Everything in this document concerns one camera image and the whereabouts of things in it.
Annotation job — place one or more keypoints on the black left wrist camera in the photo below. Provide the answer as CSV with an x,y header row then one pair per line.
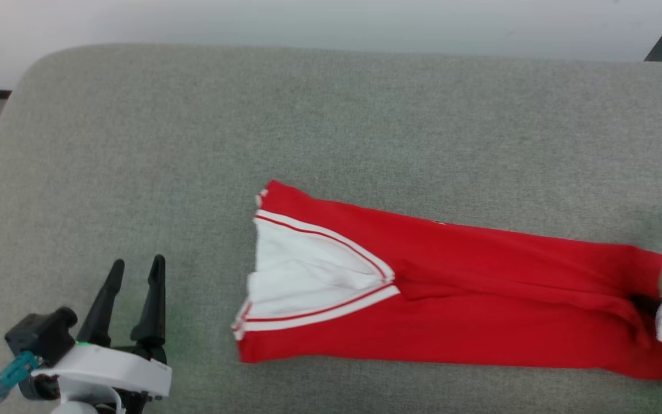
x,y
41,336

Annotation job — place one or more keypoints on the red white basketball jersey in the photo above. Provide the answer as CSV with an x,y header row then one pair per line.
x,y
480,287

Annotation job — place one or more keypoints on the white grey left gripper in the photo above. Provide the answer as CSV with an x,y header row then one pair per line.
x,y
107,371

